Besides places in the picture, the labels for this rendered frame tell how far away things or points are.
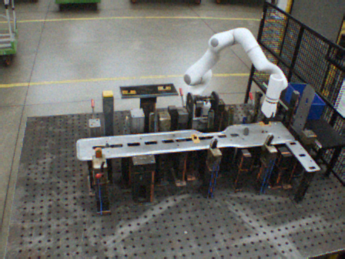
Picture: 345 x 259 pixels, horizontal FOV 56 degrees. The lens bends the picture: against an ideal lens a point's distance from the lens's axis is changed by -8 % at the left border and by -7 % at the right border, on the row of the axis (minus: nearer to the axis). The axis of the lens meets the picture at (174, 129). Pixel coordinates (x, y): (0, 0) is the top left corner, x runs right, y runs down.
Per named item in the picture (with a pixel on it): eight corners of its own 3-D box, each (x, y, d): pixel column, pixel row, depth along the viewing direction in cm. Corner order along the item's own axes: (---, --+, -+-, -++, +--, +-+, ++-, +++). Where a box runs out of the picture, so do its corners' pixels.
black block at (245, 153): (234, 194, 218) (244, 159, 201) (228, 183, 226) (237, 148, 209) (246, 193, 220) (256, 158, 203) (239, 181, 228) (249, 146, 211)
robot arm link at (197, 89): (182, 95, 259) (186, 66, 245) (199, 88, 270) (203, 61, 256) (194, 102, 252) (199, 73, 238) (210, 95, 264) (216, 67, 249)
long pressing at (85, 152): (77, 164, 185) (77, 162, 184) (75, 139, 203) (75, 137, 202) (296, 142, 220) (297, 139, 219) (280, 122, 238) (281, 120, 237)
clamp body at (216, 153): (202, 200, 211) (211, 157, 191) (196, 186, 221) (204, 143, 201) (216, 198, 214) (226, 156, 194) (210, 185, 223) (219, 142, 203)
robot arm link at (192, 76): (202, 85, 255) (187, 91, 245) (193, 72, 257) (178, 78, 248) (239, 40, 216) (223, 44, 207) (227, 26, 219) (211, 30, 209)
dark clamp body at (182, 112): (172, 163, 237) (177, 116, 215) (167, 151, 248) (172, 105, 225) (187, 162, 240) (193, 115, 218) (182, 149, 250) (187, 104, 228)
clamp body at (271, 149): (255, 196, 218) (268, 154, 198) (247, 183, 227) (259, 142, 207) (267, 193, 220) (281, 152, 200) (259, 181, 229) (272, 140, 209)
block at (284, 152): (270, 190, 223) (282, 157, 206) (263, 179, 231) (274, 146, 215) (283, 188, 225) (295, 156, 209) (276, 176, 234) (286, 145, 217)
